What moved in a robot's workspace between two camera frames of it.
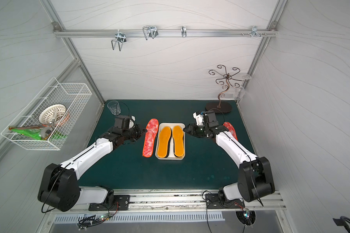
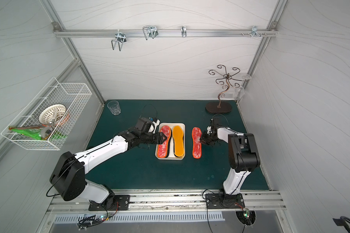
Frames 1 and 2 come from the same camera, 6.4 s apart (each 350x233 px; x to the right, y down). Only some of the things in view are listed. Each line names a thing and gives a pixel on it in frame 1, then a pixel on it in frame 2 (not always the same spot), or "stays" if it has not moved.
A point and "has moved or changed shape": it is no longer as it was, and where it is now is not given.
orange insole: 178,141 stays
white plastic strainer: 53,112 stays
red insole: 231,128 → 197,133
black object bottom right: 344,221 stays
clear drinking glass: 114,107 stays
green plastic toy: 36,132 stays
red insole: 152,127 has moved or changed shape
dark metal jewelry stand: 225,81 stays
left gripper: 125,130 → 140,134
